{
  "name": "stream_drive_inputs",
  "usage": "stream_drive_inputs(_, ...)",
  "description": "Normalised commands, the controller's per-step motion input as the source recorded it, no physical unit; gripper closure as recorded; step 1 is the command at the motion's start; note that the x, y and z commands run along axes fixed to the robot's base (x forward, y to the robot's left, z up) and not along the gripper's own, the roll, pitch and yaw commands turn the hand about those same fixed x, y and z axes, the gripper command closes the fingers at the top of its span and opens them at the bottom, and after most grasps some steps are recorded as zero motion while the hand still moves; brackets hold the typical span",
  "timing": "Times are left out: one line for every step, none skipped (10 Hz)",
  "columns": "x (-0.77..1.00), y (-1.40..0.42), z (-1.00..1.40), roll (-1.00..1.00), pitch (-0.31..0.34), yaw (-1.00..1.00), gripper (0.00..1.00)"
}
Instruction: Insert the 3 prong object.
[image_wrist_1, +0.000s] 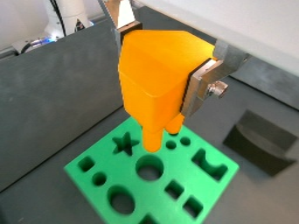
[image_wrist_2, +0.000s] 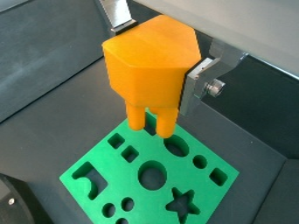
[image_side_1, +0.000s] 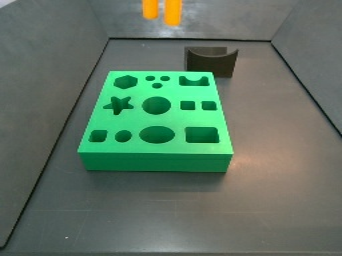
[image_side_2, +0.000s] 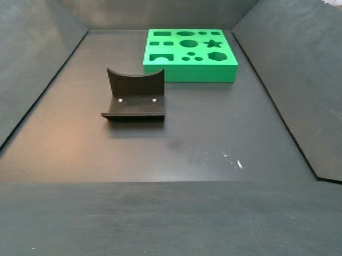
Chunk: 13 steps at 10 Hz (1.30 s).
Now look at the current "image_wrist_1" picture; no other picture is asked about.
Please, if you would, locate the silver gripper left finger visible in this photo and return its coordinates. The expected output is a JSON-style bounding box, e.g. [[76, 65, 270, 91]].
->
[[105, 0, 145, 53]]

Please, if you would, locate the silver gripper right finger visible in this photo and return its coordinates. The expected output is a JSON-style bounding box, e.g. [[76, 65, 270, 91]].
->
[[181, 39, 249, 117]]

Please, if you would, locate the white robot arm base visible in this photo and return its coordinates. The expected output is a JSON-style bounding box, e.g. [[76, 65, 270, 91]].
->
[[14, 0, 94, 54]]

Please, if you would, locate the black curved foam block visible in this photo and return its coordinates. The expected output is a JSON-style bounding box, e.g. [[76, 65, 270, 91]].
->
[[223, 110, 298, 177]]

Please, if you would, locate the green shape sorter board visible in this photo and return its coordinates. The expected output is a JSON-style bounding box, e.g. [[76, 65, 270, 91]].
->
[[64, 118, 239, 224]]

